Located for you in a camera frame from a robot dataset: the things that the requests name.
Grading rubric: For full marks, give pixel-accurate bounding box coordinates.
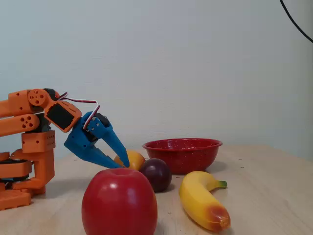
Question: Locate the orange robot base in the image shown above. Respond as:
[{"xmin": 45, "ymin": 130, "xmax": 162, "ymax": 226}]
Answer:
[{"xmin": 0, "ymin": 151, "xmax": 34, "ymax": 211}]

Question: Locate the white red black servo cable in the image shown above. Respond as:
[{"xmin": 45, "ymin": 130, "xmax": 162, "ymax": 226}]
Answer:
[{"xmin": 57, "ymin": 92, "xmax": 101, "ymax": 129}]

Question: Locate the yellow banana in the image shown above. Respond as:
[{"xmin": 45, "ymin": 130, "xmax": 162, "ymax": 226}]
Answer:
[{"xmin": 179, "ymin": 170, "xmax": 231, "ymax": 232}]

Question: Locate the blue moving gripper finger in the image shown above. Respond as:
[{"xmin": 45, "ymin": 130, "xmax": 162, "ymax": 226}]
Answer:
[{"xmin": 87, "ymin": 117, "xmax": 130, "ymax": 169}]

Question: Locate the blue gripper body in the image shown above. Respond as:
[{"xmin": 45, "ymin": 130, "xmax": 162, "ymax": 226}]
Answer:
[{"xmin": 64, "ymin": 112, "xmax": 110, "ymax": 162}]

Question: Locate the yellow orange round fruit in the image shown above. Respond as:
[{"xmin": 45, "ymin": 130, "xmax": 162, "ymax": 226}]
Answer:
[{"xmin": 113, "ymin": 149, "xmax": 146, "ymax": 171}]

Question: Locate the red speckled bowl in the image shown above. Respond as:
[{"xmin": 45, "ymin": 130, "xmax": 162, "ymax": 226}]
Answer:
[{"xmin": 142, "ymin": 138, "xmax": 223, "ymax": 175}]

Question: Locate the black hanging cable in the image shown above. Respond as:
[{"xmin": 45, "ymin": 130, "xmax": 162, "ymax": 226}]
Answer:
[{"xmin": 279, "ymin": 0, "xmax": 313, "ymax": 44}]

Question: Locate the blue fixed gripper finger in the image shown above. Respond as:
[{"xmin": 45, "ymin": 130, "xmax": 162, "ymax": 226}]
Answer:
[{"xmin": 85, "ymin": 144, "xmax": 123, "ymax": 169}]

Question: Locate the red apple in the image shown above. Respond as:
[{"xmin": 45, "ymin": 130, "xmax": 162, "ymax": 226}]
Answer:
[{"xmin": 81, "ymin": 167, "xmax": 158, "ymax": 235}]

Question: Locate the dark purple plum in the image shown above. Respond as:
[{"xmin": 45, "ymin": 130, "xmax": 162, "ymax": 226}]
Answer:
[{"xmin": 139, "ymin": 158, "xmax": 173, "ymax": 193}]

